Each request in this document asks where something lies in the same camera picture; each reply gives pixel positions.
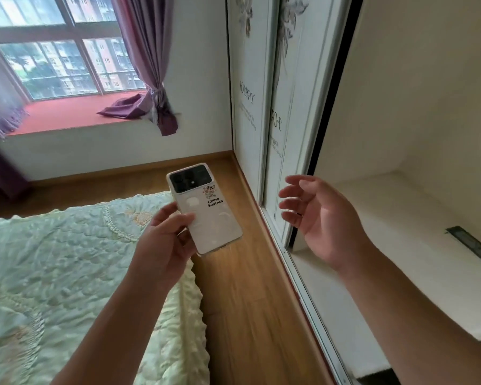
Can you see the black flat strip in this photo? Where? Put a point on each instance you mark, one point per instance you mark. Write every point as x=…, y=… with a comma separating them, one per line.
x=475, y=248

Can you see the white sliding door floor rail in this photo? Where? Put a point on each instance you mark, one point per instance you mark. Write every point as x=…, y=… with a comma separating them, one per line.
x=304, y=292

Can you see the person's right thumb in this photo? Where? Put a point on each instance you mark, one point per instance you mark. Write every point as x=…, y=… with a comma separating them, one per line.
x=302, y=181

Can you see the person's left forearm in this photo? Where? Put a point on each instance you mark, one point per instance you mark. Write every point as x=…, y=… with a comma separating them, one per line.
x=112, y=328

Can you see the sheer lilac fringed curtain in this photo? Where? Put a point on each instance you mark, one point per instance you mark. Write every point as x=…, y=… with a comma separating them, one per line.
x=0, y=104

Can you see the person's right middle finger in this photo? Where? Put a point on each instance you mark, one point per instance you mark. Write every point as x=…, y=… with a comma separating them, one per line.
x=291, y=205

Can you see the white built-in wardrobe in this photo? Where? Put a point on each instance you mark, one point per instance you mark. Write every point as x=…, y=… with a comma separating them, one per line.
x=425, y=136

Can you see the purple tied curtain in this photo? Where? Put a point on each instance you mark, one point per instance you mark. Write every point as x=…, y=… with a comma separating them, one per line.
x=148, y=56

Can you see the large grid window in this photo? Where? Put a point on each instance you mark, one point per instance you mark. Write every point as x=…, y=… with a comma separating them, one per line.
x=56, y=48

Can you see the pale green quilted bedspread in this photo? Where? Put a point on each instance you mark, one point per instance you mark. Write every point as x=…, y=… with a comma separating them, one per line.
x=56, y=284

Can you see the person's left thumb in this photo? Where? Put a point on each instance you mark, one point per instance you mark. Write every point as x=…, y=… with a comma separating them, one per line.
x=182, y=223

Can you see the dark purple curtain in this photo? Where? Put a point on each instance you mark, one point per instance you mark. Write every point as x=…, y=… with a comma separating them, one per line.
x=4, y=172

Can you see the white smartphone with sticker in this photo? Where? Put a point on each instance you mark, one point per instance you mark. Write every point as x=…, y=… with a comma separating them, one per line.
x=208, y=212

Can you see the white floral sliding wardrobe door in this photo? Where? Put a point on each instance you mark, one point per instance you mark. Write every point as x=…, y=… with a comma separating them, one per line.
x=248, y=96
x=300, y=96

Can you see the person's left hand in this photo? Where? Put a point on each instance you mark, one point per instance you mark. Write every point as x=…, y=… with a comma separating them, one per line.
x=156, y=252

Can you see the red window seat cushion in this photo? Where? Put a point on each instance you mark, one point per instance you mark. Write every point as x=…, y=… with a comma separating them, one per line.
x=64, y=112

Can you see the person's right hand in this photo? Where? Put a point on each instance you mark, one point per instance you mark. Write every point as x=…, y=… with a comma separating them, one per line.
x=328, y=224

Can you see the person's right forearm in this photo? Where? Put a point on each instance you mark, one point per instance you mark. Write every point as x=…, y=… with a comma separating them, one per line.
x=417, y=320

